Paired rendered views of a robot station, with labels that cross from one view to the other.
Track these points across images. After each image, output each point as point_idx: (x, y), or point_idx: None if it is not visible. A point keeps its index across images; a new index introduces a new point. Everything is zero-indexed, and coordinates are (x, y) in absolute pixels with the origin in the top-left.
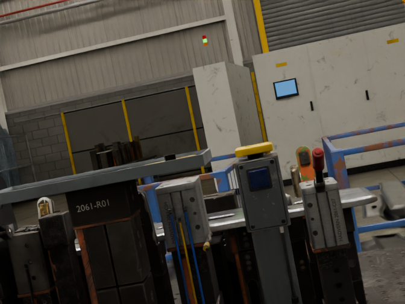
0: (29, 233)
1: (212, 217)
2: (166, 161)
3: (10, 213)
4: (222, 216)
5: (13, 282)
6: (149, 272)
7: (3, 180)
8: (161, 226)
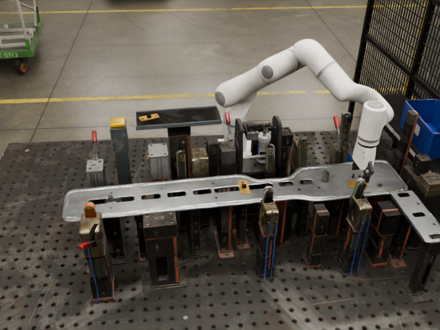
0: (221, 141)
1: (154, 198)
2: (147, 110)
3: (239, 142)
4: (148, 199)
5: (236, 160)
6: (171, 156)
7: (239, 128)
8: (184, 196)
